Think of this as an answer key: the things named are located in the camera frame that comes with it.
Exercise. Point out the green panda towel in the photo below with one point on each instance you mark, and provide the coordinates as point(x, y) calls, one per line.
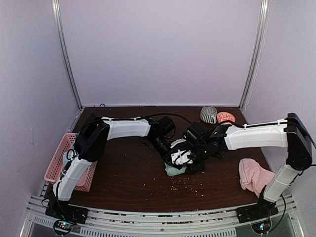
point(173, 171)

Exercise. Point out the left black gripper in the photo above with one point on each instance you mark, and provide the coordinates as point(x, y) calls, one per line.
point(168, 158)

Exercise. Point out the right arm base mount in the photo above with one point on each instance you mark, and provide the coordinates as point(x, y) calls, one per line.
point(258, 217)

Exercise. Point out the aluminium frame post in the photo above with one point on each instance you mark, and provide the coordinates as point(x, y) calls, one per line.
point(258, 45)
point(65, 56)

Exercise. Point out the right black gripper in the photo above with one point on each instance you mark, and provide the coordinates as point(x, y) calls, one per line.
point(199, 168)

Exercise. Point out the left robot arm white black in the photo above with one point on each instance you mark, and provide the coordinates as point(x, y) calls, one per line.
point(91, 141)

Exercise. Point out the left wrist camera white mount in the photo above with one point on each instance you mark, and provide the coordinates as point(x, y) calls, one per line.
point(176, 142)

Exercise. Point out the front aluminium rail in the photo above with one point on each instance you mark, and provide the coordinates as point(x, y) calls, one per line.
point(221, 222)

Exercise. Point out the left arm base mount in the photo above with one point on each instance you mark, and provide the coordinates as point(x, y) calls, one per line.
point(65, 222)

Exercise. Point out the pink plastic basket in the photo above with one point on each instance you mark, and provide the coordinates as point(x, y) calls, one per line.
point(80, 172)

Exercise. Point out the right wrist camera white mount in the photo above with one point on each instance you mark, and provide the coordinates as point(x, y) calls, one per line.
point(181, 157)

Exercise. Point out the rolled blue towel front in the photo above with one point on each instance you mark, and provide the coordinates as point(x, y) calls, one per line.
point(66, 157)

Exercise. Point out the pink towel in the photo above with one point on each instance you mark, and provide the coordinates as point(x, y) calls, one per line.
point(252, 176)

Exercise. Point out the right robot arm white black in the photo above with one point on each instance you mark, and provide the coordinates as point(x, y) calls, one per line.
point(287, 133)

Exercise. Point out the right aluminium frame post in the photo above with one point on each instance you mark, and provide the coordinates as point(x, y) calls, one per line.
point(258, 45)

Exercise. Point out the left aluminium frame post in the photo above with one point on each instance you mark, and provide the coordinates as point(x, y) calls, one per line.
point(65, 56)

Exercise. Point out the striped grey mug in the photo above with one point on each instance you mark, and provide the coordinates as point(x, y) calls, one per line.
point(208, 114)

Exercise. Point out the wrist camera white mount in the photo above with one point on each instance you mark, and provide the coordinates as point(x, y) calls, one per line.
point(176, 142)
point(181, 157)

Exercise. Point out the red patterned bowl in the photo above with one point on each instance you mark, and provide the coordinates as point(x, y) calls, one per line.
point(225, 116)

